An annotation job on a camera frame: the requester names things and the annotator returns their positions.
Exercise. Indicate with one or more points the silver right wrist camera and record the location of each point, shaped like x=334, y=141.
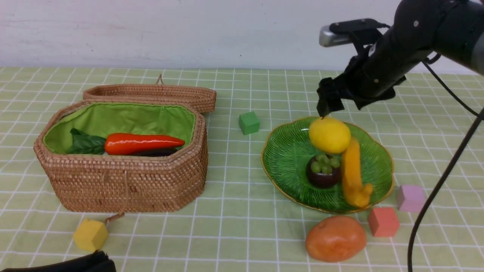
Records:
x=359, y=32

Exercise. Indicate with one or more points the green checkered tablecloth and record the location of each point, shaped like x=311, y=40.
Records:
x=242, y=223

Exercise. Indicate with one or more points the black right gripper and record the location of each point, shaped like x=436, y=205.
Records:
x=371, y=75

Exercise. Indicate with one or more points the green leaf-shaped glass plate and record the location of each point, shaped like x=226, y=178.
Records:
x=288, y=150

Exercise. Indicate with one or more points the orange toy carrot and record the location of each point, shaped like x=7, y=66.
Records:
x=120, y=144

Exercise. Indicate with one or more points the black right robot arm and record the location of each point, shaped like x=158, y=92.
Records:
x=422, y=31

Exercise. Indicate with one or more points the purple toy eggplant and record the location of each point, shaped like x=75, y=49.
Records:
x=163, y=152

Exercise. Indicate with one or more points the yellow wooden cube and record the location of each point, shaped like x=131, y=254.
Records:
x=90, y=235

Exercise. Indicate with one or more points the yellow toy lemon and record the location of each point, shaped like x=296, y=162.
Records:
x=329, y=135

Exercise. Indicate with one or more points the purple toy mangosteen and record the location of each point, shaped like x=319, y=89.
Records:
x=323, y=171

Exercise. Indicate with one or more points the green wooden cube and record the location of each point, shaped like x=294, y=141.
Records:
x=249, y=123

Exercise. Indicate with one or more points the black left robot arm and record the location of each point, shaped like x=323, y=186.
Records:
x=98, y=261

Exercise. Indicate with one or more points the yellow toy banana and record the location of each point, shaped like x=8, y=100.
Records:
x=355, y=193

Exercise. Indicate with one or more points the lilac wooden cube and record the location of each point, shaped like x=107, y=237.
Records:
x=410, y=198

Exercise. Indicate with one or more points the woven wicker basket lid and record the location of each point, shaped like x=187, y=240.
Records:
x=201, y=99

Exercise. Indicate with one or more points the pink-red wooden cube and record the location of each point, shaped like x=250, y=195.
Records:
x=383, y=222

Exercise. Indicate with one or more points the orange-brown toy potato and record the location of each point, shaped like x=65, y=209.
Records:
x=336, y=239

